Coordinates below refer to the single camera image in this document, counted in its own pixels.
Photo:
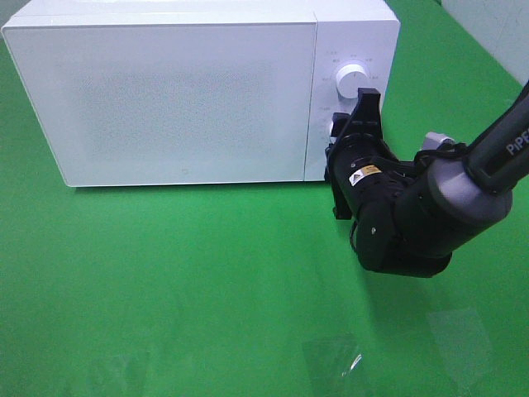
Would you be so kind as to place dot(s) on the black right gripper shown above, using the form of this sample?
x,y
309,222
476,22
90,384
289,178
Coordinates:
x,y
359,167

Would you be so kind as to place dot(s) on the small white knob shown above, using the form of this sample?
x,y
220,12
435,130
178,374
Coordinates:
x,y
332,130

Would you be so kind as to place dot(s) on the white microwave door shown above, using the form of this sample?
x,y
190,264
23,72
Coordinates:
x,y
144,105

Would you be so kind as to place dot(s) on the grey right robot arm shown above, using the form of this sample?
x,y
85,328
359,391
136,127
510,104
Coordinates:
x,y
408,217

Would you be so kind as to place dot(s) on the large white upper knob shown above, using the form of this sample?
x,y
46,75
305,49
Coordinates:
x,y
350,78

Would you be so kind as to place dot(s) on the white microwave oven body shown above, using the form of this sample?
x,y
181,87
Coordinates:
x,y
364,32

